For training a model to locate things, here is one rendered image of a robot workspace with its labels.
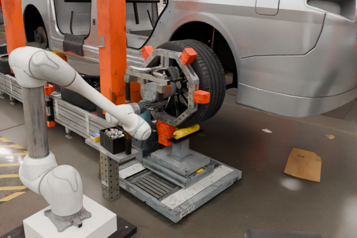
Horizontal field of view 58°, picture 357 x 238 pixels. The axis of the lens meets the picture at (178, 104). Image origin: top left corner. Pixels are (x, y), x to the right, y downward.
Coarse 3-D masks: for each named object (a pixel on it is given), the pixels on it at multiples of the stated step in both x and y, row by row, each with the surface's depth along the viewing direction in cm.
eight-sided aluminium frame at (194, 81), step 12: (156, 60) 244; (180, 60) 220; (144, 72) 250; (192, 72) 220; (144, 84) 253; (192, 84) 217; (144, 96) 254; (192, 96) 220; (192, 108) 222; (168, 120) 241; (180, 120) 233
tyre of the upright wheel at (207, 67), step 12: (156, 48) 246; (168, 48) 237; (180, 48) 229; (192, 48) 227; (204, 48) 234; (204, 60) 224; (216, 60) 233; (204, 72) 220; (216, 72) 229; (204, 84) 221; (216, 84) 227; (216, 96) 230; (204, 108) 226; (216, 108) 239; (192, 120) 236; (204, 120) 244
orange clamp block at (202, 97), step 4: (196, 92) 217; (200, 92) 217; (204, 92) 217; (208, 92) 217; (196, 96) 217; (200, 96) 214; (204, 96) 214; (208, 96) 217; (196, 100) 218; (200, 100) 215; (204, 100) 215; (208, 100) 219
